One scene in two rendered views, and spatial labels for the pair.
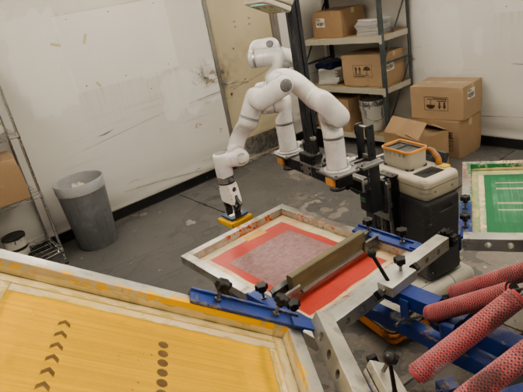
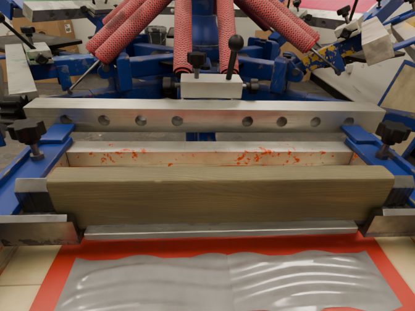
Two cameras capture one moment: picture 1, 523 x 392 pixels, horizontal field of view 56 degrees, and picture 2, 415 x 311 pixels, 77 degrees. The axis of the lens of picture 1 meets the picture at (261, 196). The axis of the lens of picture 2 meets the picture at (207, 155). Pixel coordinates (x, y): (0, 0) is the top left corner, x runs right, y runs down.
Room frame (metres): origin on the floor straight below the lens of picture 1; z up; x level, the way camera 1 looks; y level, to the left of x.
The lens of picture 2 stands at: (1.76, -0.09, 1.23)
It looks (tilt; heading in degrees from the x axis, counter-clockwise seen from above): 32 degrees down; 210
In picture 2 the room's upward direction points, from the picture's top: 2 degrees clockwise
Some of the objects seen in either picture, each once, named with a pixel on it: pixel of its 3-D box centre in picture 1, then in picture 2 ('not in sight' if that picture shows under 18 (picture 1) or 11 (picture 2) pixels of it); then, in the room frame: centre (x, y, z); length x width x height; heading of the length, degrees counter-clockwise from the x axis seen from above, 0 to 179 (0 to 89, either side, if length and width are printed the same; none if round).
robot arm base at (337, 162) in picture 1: (338, 152); not in sight; (2.14, -0.38, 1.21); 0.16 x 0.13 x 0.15; 114
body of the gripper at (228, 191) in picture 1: (229, 190); not in sight; (2.01, 0.14, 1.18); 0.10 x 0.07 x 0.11; 35
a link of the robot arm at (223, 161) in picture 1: (231, 162); not in sight; (2.01, 0.10, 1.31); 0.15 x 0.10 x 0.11; 103
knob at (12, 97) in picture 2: (444, 239); (26, 114); (1.54, -0.63, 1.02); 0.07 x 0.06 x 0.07; 35
